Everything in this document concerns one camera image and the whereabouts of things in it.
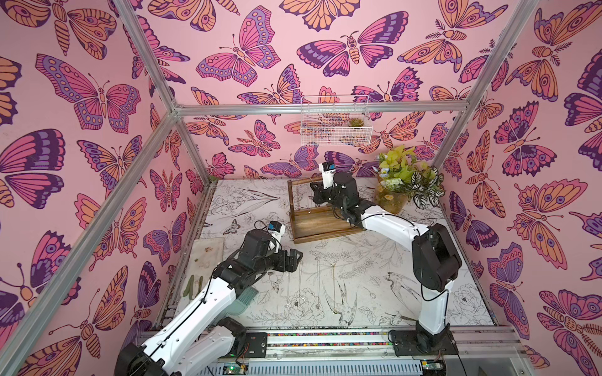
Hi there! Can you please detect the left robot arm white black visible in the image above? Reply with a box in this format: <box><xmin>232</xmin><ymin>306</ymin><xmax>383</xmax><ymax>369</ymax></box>
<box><xmin>114</xmin><ymin>221</ymin><xmax>303</xmax><ymax>375</ymax></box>

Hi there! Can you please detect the white wire wall basket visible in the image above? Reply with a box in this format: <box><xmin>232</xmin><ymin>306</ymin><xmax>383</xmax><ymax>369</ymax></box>
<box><xmin>299</xmin><ymin>95</ymin><xmax>373</xmax><ymax>147</ymax></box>

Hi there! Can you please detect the glass vase with plants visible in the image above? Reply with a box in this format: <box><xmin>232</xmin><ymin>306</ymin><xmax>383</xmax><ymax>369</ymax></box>
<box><xmin>374</xmin><ymin>147</ymin><xmax>445</xmax><ymax>215</ymax></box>

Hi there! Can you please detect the white gardening glove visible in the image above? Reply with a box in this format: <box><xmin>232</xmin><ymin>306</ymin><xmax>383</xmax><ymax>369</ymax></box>
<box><xmin>185</xmin><ymin>238</ymin><xmax>225</xmax><ymax>292</ymax></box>

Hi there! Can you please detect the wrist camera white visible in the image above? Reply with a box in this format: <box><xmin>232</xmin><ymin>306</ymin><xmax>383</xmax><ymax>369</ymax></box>
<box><xmin>267</xmin><ymin>221</ymin><xmax>285</xmax><ymax>253</ymax></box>
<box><xmin>320</xmin><ymin>161</ymin><xmax>336</xmax><ymax>190</ymax></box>

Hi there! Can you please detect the wooden jewelry display stand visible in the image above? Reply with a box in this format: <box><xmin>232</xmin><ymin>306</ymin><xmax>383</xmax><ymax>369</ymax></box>
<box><xmin>286</xmin><ymin>177</ymin><xmax>363</xmax><ymax>244</ymax></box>

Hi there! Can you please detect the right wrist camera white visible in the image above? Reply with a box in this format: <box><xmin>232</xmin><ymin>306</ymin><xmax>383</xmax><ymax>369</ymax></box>
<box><xmin>320</xmin><ymin>161</ymin><xmax>336</xmax><ymax>190</ymax></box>

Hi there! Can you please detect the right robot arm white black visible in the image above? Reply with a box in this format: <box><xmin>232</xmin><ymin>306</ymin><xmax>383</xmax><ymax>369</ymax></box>
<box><xmin>310</xmin><ymin>171</ymin><xmax>462</xmax><ymax>353</ymax></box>

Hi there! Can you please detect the small succulent in basket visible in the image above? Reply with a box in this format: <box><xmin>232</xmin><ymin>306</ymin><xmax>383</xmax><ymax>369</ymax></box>
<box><xmin>348</xmin><ymin>118</ymin><xmax>364</xmax><ymax>128</ymax></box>

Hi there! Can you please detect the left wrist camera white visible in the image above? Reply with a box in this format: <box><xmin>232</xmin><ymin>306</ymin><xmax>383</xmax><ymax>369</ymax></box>
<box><xmin>267</xmin><ymin>221</ymin><xmax>285</xmax><ymax>253</ymax></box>

